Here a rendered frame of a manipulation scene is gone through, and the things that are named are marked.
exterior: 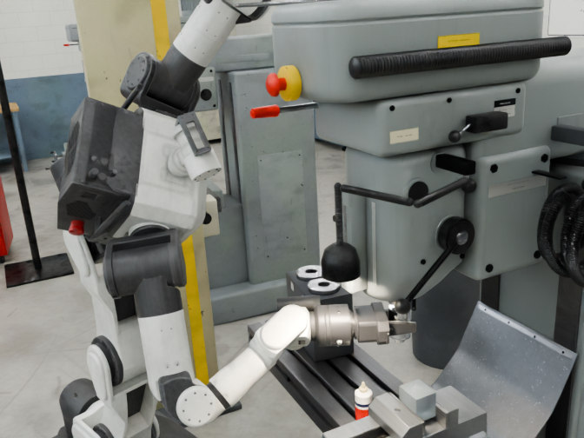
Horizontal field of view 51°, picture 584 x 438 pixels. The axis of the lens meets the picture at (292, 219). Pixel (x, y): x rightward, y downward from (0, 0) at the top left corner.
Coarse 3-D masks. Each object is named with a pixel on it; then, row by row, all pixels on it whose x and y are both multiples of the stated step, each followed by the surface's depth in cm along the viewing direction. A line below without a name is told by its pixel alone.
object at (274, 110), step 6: (258, 108) 116; (264, 108) 116; (270, 108) 116; (276, 108) 117; (282, 108) 118; (288, 108) 118; (294, 108) 119; (300, 108) 119; (306, 108) 120; (312, 108) 121; (318, 108) 121; (252, 114) 115; (258, 114) 116; (264, 114) 116; (270, 114) 117; (276, 114) 117
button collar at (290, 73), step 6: (282, 66) 106; (288, 66) 105; (294, 66) 105; (282, 72) 106; (288, 72) 104; (294, 72) 104; (288, 78) 105; (294, 78) 104; (300, 78) 104; (288, 84) 105; (294, 84) 104; (300, 84) 105; (282, 90) 107; (288, 90) 105; (294, 90) 105; (300, 90) 105; (282, 96) 108; (288, 96) 106; (294, 96) 106
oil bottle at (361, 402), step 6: (360, 390) 141; (366, 390) 140; (360, 396) 140; (366, 396) 140; (360, 402) 140; (366, 402) 140; (360, 408) 141; (366, 408) 141; (360, 414) 141; (366, 414) 141
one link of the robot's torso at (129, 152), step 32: (96, 128) 123; (128, 128) 127; (160, 128) 131; (64, 160) 127; (96, 160) 120; (128, 160) 124; (160, 160) 128; (64, 192) 120; (96, 192) 120; (128, 192) 122; (160, 192) 126; (192, 192) 130; (64, 224) 133; (96, 224) 129; (128, 224) 125; (160, 224) 126; (192, 224) 129
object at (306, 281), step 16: (288, 272) 183; (304, 272) 179; (320, 272) 178; (288, 288) 184; (304, 288) 172; (320, 288) 168; (336, 288) 168; (352, 304) 168; (320, 352) 169; (336, 352) 171; (352, 352) 173
